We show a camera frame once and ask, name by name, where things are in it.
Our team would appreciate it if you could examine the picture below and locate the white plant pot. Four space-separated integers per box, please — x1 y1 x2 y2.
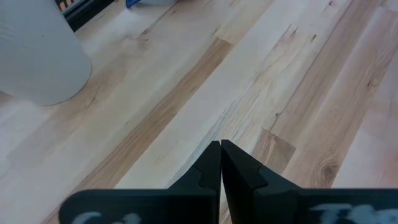
0 0 93 107

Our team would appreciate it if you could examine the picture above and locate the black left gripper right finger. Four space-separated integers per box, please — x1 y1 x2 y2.
221 139 398 224

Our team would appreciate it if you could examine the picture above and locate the black aluminium table frame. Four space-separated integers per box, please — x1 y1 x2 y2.
54 0 116 32

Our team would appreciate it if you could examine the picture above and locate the black hazard-striped floor mat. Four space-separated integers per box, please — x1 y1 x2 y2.
55 0 76 11

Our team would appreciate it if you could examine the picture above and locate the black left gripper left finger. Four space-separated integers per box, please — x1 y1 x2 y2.
58 140 222 224

